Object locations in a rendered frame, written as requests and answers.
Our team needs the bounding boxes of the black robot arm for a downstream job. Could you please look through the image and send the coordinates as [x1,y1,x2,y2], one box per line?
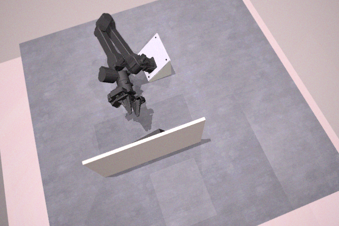
[94,13,157,84]

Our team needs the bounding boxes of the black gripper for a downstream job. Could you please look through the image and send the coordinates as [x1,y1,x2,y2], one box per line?
[110,80,146,117]

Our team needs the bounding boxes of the black rectangular picture frame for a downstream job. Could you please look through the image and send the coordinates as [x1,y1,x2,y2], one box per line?
[135,129,164,142]

